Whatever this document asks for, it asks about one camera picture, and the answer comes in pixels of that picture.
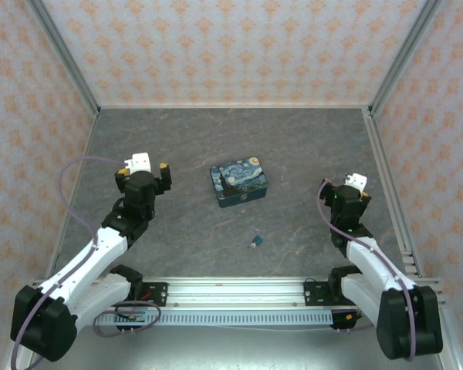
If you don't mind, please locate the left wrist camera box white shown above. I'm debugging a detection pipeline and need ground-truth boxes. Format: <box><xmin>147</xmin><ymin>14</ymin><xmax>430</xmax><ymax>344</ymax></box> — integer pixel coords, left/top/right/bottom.
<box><xmin>123</xmin><ymin>152</ymin><xmax>152</xmax><ymax>175</ymax></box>

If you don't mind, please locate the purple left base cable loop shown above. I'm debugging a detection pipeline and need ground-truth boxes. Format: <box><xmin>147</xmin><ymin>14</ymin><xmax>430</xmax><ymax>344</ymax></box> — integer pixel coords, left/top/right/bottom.
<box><xmin>93</xmin><ymin>301</ymin><xmax>162</xmax><ymax>335</ymax></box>

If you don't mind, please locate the grey metal shelf sheet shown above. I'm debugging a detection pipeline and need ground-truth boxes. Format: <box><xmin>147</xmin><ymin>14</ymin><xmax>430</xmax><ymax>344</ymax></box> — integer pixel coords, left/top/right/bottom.
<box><xmin>25</xmin><ymin>323</ymin><xmax>447</xmax><ymax>370</ymax></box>

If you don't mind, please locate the aluminium side frame rail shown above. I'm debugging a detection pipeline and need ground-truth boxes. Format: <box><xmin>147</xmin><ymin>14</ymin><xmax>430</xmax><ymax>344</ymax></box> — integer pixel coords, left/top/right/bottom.
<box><xmin>44</xmin><ymin>109</ymin><xmax>101</xmax><ymax>281</ymax></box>
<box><xmin>362</xmin><ymin>107</ymin><xmax>428</xmax><ymax>281</ymax></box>

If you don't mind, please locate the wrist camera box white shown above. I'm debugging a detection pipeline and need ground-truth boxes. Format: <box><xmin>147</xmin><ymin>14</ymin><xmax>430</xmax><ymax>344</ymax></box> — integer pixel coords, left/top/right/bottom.
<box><xmin>343</xmin><ymin>173</ymin><xmax>369</xmax><ymax>190</ymax></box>
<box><xmin>123</xmin><ymin>152</ymin><xmax>152</xmax><ymax>175</ymax></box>

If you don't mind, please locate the aluminium rear frame rail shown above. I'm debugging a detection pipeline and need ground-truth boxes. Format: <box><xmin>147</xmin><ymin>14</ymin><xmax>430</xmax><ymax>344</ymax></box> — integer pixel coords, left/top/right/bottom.
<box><xmin>96</xmin><ymin>102</ymin><xmax>372</xmax><ymax>110</ymax></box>

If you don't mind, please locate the aluminium lower frame post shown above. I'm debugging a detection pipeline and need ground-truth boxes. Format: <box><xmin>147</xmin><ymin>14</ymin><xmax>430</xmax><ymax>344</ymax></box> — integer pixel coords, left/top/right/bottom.
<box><xmin>439</xmin><ymin>308</ymin><xmax>462</xmax><ymax>370</ymax></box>

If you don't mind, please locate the aluminium corner frame post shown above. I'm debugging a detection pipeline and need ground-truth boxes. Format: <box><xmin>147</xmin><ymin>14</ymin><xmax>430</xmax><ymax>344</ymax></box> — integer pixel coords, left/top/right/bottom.
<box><xmin>25</xmin><ymin>0</ymin><xmax>101</xmax><ymax>118</ymax></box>
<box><xmin>369</xmin><ymin>0</ymin><xmax>444</xmax><ymax>118</ymax></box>

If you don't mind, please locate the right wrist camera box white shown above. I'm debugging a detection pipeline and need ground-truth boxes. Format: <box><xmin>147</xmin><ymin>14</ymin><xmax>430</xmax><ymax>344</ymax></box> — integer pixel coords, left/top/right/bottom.
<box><xmin>343</xmin><ymin>173</ymin><xmax>369</xmax><ymax>190</ymax></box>

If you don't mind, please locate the white slotted cable duct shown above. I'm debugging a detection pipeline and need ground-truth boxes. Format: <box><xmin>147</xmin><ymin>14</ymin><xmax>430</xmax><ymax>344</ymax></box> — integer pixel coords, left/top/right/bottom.
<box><xmin>41</xmin><ymin>309</ymin><xmax>335</xmax><ymax>328</ymax></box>

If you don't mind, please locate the aluminium arm base rail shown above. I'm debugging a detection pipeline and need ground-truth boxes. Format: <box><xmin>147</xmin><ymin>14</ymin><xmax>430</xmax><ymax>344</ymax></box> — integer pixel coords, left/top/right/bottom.
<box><xmin>25</xmin><ymin>277</ymin><xmax>448</xmax><ymax>310</ymax></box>

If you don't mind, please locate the starry night tin box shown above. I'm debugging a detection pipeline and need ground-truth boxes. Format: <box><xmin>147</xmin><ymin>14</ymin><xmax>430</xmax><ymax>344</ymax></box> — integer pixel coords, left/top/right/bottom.
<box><xmin>209</xmin><ymin>156</ymin><xmax>271</xmax><ymax>210</ymax></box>

